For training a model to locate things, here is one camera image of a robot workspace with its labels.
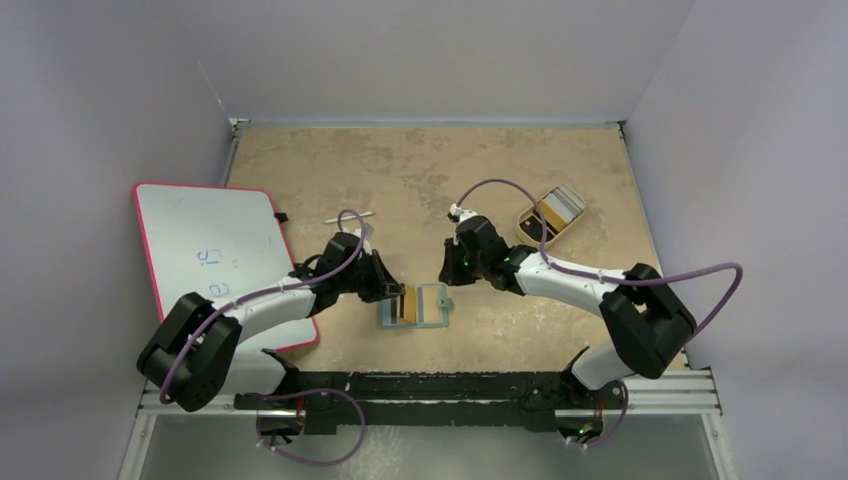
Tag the beige oval card tray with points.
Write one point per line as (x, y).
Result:
(530, 228)

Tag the aluminium extrusion frame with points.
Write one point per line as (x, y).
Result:
(666, 430)

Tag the white marker pen green cap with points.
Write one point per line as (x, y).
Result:
(348, 217)

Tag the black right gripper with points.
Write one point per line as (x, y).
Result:
(457, 258)

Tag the pink framed whiteboard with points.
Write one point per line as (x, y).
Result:
(220, 243)

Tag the stack of grey cards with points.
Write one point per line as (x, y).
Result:
(561, 207)

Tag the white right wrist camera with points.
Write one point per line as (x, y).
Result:
(460, 213)

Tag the green leather card holder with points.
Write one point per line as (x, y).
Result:
(420, 306)

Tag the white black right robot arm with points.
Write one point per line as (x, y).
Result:
(646, 321)

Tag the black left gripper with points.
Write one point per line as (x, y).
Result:
(383, 286)

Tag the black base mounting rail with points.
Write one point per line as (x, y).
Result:
(536, 401)

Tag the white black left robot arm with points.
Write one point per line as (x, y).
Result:
(197, 352)

